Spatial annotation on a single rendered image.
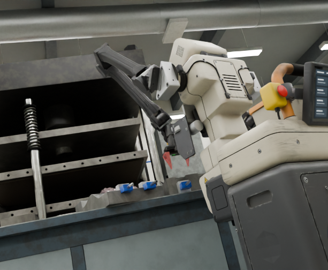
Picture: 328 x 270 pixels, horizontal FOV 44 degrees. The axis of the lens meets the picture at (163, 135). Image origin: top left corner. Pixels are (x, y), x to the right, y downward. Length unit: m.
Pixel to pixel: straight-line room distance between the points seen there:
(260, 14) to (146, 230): 4.88
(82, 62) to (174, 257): 1.59
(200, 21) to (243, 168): 4.84
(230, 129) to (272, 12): 4.94
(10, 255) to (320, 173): 1.23
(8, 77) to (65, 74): 0.36
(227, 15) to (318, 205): 5.10
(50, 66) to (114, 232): 1.46
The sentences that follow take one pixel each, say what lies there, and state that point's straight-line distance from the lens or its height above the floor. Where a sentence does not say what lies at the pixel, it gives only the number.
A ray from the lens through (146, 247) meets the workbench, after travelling 1.79.
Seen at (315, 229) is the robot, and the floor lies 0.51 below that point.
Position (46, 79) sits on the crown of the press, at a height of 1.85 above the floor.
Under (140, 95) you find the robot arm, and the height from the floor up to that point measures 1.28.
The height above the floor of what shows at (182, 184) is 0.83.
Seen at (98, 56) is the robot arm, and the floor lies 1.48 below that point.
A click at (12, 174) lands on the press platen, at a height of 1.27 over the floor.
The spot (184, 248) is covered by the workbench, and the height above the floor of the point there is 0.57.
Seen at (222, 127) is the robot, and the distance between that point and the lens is 1.53.
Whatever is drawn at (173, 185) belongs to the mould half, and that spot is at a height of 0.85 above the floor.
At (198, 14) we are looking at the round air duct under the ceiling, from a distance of 5.88.
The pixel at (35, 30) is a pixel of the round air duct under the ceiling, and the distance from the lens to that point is 5.48.
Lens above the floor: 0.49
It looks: 18 degrees up
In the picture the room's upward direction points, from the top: 13 degrees counter-clockwise
